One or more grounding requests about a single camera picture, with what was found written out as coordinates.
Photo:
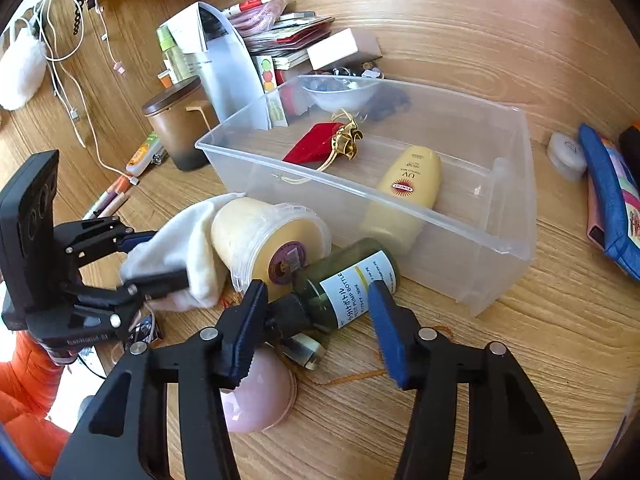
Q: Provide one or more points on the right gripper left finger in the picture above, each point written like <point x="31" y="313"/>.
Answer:
<point x="123" y="432"/>

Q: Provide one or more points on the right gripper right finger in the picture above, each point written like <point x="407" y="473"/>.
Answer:
<point x="511" y="434"/>

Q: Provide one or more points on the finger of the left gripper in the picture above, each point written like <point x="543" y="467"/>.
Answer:
<point x="87" y="241"/>
<point x="81" y="300"/>

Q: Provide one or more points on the dark green pump bottle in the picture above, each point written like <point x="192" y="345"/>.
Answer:
<point x="333" y="291"/>

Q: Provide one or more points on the red velvet pouch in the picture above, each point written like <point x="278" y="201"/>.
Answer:
<point x="325" y="142"/>

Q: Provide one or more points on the yellow sunscreen tube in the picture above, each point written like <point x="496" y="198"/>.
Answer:
<point x="415" y="178"/>

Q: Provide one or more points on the orange marker pen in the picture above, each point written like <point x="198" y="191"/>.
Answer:
<point x="120" y="185"/>

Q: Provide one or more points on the green orange glue tube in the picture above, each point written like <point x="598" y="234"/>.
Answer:
<point x="144" y="155"/>

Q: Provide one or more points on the brown ceramic mug with lid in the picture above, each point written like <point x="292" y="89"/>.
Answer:
<point x="180" y="115"/>

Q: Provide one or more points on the orange book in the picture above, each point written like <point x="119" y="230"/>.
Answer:
<point x="165" y="79"/>

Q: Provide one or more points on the green spray bottle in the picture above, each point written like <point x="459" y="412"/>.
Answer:
<point x="173" y="54"/>

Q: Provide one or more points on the white paper file holder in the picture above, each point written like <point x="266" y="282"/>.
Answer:
<point x="217" y="53"/>

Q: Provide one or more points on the fruit pattern carton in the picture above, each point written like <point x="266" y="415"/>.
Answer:
<point x="267" y="75"/>

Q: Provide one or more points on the clear plastic storage bin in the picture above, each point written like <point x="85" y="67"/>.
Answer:
<point x="444" y="180"/>

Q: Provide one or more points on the blue pencil pouch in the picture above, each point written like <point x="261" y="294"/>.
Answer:
<point x="618" y="199"/>

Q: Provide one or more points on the small white round tin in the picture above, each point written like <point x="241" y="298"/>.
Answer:
<point x="566" y="156"/>

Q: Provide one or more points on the stack of small packets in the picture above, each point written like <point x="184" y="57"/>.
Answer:
<point x="272" y="33"/>

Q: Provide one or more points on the white ceramic bowl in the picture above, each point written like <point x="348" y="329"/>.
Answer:
<point x="332" y="93"/>

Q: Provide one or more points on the small white box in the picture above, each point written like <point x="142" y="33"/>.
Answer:
<point x="349" y="46"/>

